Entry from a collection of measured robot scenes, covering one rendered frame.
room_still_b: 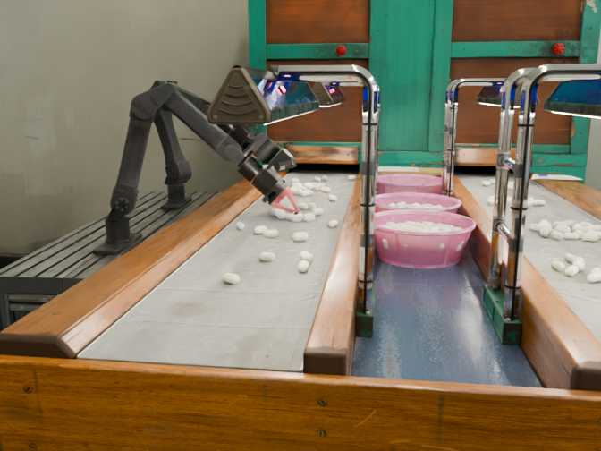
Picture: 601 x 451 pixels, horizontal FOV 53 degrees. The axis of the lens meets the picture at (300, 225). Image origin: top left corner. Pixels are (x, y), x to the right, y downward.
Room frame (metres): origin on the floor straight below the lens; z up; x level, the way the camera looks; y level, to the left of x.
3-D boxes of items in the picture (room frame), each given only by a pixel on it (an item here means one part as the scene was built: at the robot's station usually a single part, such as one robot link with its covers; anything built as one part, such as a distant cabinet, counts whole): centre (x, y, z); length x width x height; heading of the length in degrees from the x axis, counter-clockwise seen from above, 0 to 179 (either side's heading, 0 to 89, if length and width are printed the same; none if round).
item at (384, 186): (2.16, -0.39, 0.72); 0.27 x 0.27 x 0.10
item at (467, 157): (2.38, -0.76, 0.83); 0.30 x 0.06 x 0.07; 82
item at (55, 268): (1.87, 0.23, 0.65); 1.20 x 0.90 x 0.04; 176
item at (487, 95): (1.95, -0.65, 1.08); 0.62 x 0.08 x 0.07; 172
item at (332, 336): (1.58, -0.15, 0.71); 1.81 x 0.05 x 0.11; 172
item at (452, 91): (1.96, -0.57, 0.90); 0.20 x 0.19 x 0.45; 172
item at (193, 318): (1.60, 0.03, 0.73); 1.81 x 0.30 x 0.02; 172
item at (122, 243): (1.59, 0.50, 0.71); 0.20 x 0.07 x 0.08; 176
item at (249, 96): (1.07, 0.04, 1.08); 0.62 x 0.08 x 0.07; 172
